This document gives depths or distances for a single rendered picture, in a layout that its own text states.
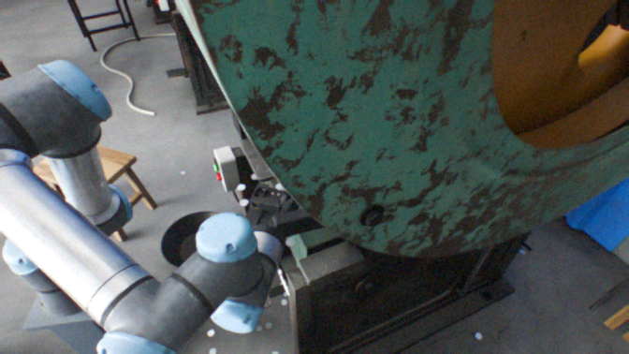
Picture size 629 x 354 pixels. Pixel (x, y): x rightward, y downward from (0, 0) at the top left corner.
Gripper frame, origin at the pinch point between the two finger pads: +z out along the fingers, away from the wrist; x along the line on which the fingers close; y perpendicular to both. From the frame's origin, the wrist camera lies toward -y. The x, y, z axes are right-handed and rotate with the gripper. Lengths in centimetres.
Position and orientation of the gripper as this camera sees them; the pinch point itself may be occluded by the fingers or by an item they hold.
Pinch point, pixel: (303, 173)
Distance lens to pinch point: 78.0
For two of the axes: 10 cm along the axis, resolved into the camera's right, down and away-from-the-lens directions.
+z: 2.3, -6.5, 7.2
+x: -0.1, 7.4, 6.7
